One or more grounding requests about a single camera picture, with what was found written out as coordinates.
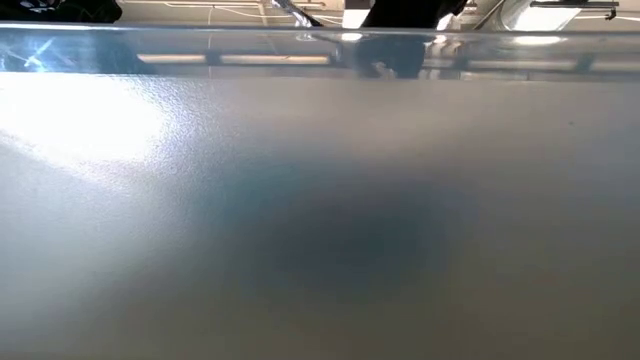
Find white packaged toothbrush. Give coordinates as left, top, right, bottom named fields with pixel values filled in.
left=271, top=0, right=322, bottom=28

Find silver metal background object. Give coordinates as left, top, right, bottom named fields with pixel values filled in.
left=499, top=0, right=584, bottom=32

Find clear plastic bin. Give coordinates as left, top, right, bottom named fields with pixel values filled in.
left=0, top=19, right=640, bottom=360

